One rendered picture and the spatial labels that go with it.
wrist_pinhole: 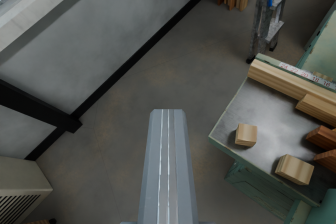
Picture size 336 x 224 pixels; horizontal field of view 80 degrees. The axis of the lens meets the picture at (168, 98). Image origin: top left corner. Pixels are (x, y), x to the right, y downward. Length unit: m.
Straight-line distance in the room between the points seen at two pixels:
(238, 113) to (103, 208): 1.20
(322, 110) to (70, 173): 1.50
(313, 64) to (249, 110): 0.28
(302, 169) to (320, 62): 0.37
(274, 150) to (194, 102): 1.04
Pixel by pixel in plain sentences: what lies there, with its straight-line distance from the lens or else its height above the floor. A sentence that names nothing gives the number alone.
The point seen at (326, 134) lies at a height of 0.95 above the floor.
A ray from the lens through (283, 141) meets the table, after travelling 0.48.
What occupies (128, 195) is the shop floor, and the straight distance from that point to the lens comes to 1.45.
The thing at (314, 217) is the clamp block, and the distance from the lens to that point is 0.49.
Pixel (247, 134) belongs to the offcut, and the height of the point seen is 0.95.
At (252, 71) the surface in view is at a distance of 0.50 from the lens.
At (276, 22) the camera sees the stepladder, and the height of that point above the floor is 0.27.
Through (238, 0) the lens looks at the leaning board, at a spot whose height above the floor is 0.08.
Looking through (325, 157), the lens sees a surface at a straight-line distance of 0.46.
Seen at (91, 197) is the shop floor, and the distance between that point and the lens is 1.56.
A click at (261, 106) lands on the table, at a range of 0.50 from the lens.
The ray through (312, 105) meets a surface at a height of 0.94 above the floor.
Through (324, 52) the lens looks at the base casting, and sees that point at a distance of 0.74.
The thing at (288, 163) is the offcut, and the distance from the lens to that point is 0.44.
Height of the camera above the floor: 1.35
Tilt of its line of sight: 64 degrees down
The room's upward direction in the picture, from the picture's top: 25 degrees counter-clockwise
